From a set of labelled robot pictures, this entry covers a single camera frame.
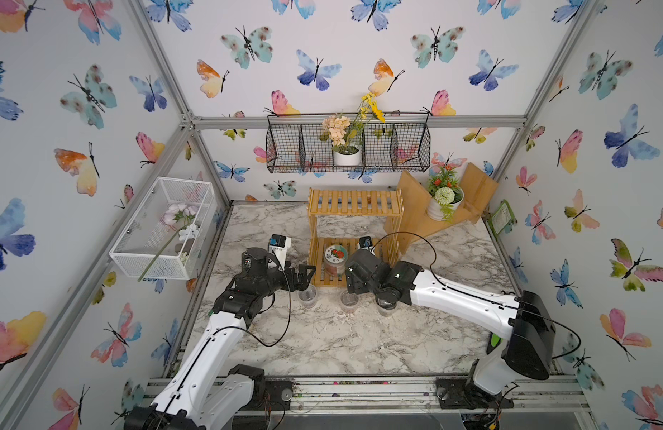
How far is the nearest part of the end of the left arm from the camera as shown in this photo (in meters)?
0.60

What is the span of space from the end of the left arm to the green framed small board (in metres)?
0.84

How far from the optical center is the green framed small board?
3.59 feet
